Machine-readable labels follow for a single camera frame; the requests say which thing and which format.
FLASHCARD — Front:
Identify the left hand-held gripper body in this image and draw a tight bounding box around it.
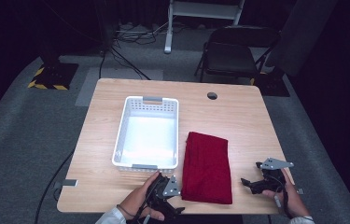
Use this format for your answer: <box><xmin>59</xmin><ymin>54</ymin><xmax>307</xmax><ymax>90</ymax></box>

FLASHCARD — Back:
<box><xmin>146</xmin><ymin>172</ymin><xmax>182</xmax><ymax>218</ymax></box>

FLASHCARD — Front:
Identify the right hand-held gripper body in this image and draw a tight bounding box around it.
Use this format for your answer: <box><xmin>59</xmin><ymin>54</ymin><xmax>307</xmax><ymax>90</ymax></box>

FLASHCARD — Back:
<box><xmin>255</xmin><ymin>157</ymin><xmax>295</xmax><ymax>194</ymax></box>

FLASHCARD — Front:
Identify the red cloth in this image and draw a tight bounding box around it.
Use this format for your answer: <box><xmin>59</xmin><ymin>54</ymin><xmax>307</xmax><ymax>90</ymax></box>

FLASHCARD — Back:
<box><xmin>180</xmin><ymin>131</ymin><xmax>233</xmax><ymax>205</ymax></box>

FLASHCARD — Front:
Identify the white plastic basket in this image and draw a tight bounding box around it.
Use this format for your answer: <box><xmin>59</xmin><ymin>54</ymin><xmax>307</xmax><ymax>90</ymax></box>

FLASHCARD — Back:
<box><xmin>111</xmin><ymin>95</ymin><xmax>180</xmax><ymax>174</ymax></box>

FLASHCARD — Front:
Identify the person's right hand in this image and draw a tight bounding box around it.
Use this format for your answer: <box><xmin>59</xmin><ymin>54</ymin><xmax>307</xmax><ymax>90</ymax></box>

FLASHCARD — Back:
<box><xmin>261</xmin><ymin>168</ymin><xmax>311</xmax><ymax>219</ymax></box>

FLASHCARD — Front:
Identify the person's left hand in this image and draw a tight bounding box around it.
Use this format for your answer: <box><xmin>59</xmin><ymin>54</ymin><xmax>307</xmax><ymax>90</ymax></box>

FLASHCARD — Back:
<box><xmin>118</xmin><ymin>171</ymin><xmax>166</xmax><ymax>222</ymax></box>

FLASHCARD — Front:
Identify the grey table edge clamp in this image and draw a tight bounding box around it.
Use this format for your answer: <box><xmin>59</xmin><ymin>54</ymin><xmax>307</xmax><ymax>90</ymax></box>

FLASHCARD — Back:
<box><xmin>60</xmin><ymin>178</ymin><xmax>79</xmax><ymax>188</ymax></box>

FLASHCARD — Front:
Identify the black folding chair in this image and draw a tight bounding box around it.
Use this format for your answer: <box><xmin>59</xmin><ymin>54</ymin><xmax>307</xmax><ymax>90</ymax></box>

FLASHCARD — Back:
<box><xmin>193</xmin><ymin>25</ymin><xmax>281</xmax><ymax>86</ymax></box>

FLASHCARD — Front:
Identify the dark grey leaning panel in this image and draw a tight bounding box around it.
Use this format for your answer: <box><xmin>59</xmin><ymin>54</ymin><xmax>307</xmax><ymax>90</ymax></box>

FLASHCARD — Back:
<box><xmin>268</xmin><ymin>0</ymin><xmax>339</xmax><ymax>77</ymax></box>

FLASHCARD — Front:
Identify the white metal stand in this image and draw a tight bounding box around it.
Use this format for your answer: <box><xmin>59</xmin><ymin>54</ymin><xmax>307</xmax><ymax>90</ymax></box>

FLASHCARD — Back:
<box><xmin>163</xmin><ymin>0</ymin><xmax>246</xmax><ymax>55</ymax></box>

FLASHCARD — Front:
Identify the black yellow-striped stand base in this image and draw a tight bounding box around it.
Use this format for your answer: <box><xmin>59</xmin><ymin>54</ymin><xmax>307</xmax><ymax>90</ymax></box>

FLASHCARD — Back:
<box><xmin>27</xmin><ymin>63</ymin><xmax>79</xmax><ymax>91</ymax></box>

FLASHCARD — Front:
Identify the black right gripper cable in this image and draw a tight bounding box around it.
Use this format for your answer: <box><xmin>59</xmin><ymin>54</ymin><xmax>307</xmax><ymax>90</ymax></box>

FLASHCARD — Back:
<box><xmin>269</xmin><ymin>174</ymin><xmax>291</xmax><ymax>218</ymax></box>

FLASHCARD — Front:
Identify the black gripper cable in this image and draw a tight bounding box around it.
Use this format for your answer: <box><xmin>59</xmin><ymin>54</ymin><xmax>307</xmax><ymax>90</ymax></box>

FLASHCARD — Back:
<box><xmin>269</xmin><ymin>174</ymin><xmax>291</xmax><ymax>218</ymax></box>
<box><xmin>131</xmin><ymin>186</ymin><xmax>153</xmax><ymax>224</ymax></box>

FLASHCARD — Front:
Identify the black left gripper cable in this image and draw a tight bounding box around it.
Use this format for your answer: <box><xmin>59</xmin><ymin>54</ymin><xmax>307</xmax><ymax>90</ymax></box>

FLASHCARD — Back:
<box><xmin>131</xmin><ymin>186</ymin><xmax>153</xmax><ymax>224</ymax></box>

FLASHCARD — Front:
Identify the black cable beside table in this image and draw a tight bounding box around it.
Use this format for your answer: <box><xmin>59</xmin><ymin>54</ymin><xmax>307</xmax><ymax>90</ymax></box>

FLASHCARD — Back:
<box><xmin>34</xmin><ymin>148</ymin><xmax>76</xmax><ymax>224</ymax></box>

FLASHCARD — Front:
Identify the long black floor cable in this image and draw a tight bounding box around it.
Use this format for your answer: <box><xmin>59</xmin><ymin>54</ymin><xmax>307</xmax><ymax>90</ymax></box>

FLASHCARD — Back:
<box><xmin>98</xmin><ymin>46</ymin><xmax>152</xmax><ymax>81</ymax></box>

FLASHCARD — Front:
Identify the bundle of floor cables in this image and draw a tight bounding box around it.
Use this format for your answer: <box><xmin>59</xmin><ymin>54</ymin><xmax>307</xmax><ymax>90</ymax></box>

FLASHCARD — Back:
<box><xmin>112</xmin><ymin>21</ymin><xmax>168</xmax><ymax>45</ymax></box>

